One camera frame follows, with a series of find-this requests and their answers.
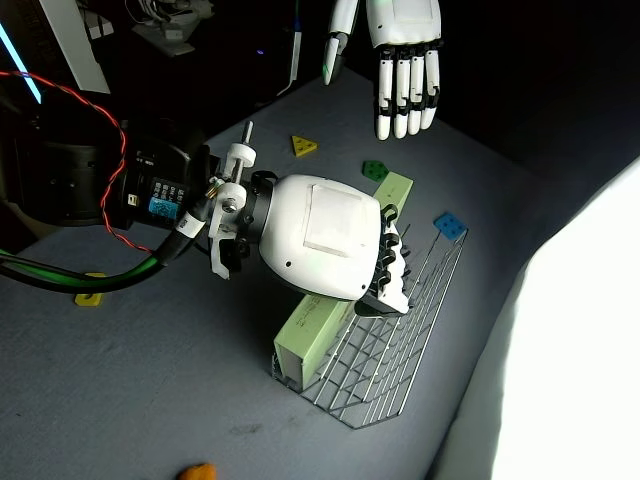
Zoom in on wire dish rack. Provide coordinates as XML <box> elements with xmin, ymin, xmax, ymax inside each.
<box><xmin>269</xmin><ymin>223</ymin><xmax>470</xmax><ymax>430</ymax></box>

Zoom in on cyan light strip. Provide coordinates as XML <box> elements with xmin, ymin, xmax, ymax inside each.
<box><xmin>0</xmin><ymin>22</ymin><xmax>43</xmax><ymax>105</ymax></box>

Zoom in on yellow two-hole block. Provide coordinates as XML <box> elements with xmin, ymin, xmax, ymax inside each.
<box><xmin>74</xmin><ymin>272</ymin><xmax>108</xmax><ymax>308</ymax></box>

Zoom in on yellow triangle block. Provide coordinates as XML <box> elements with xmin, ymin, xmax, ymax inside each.
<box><xmin>290</xmin><ymin>134</ymin><xmax>319</xmax><ymax>159</ymax></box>

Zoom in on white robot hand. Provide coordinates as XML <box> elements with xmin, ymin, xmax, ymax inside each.
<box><xmin>257</xmin><ymin>173</ymin><xmax>415</xmax><ymax>319</ymax></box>
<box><xmin>322</xmin><ymin>0</ymin><xmax>445</xmax><ymax>142</ymax></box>

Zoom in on orange toy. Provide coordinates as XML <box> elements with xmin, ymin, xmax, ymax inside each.
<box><xmin>178</xmin><ymin>462</ymin><xmax>219</xmax><ymax>480</ymax></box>

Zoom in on light green box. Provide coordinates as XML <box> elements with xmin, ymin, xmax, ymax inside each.
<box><xmin>273</xmin><ymin>171</ymin><xmax>415</xmax><ymax>392</ymax></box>

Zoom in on green block with holes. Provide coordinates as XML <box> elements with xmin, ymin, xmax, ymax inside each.
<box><xmin>362</xmin><ymin>159</ymin><xmax>392</xmax><ymax>183</ymax></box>

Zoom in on white slanted panel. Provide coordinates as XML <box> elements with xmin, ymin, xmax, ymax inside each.
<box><xmin>38</xmin><ymin>0</ymin><xmax>112</xmax><ymax>95</ymax></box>

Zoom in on blue block with holes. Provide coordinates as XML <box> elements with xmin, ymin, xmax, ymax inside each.
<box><xmin>432</xmin><ymin>212</ymin><xmax>469</xmax><ymax>244</ymax></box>

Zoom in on white slanted bar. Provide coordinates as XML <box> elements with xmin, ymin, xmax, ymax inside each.
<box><xmin>276</xmin><ymin>0</ymin><xmax>305</xmax><ymax>98</ymax></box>

